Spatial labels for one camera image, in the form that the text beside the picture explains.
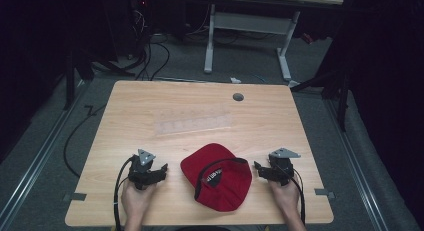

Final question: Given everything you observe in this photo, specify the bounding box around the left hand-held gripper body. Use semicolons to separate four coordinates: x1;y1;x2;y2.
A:
127;148;160;191

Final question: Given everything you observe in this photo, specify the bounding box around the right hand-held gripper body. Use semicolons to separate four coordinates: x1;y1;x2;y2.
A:
268;147;302;187

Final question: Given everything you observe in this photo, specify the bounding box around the red cap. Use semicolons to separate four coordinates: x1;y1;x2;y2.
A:
180;142;253;213

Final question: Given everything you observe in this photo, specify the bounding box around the person's left hand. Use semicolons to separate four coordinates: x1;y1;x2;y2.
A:
120;181;158;225

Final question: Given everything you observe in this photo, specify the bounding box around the person's right hand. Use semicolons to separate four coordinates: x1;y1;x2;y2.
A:
268;176;302;222

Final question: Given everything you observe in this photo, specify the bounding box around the grey tape strip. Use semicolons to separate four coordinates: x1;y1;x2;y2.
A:
62;192;88;203
314;188;336;199

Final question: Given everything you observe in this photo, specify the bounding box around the black metal stand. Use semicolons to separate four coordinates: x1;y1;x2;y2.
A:
290;65;351;133
61;49;136;111

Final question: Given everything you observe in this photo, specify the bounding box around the white-framed desk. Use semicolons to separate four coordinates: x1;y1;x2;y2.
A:
133;0;344;89

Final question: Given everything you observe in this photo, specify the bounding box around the left hand-held gripper cable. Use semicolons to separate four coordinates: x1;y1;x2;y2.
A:
112;156;134;231

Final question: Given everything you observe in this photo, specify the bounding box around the hand-held gripper cable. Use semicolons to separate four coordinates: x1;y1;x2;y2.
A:
273;161;307;226
112;156;134;231

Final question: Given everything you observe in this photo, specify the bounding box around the right hand-held gripper cable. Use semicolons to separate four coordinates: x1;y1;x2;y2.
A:
273;161;307;226

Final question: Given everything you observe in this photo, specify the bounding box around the metal floor rail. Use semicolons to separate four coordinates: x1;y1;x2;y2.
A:
324;97;391;231
0;79;88;225

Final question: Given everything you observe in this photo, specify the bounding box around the black floor cable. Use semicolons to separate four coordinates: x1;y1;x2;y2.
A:
63;104;107;179

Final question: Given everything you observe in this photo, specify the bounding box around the bundle of black cables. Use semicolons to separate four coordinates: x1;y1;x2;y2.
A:
128;9;171;82

